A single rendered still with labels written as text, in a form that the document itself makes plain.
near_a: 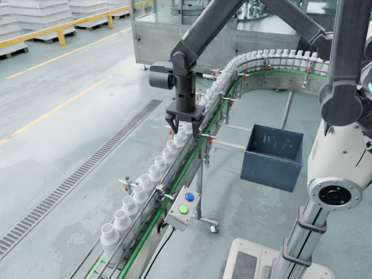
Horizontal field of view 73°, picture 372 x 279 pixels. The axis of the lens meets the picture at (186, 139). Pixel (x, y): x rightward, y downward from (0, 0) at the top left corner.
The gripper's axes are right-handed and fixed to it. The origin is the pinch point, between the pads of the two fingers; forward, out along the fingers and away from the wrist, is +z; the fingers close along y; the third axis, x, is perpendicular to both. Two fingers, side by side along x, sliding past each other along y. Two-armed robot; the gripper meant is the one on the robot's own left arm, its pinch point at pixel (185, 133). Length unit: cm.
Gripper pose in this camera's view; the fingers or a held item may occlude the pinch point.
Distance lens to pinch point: 78.9
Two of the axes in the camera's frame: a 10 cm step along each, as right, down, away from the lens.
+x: 3.8, -5.5, 7.4
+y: 9.3, 2.2, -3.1
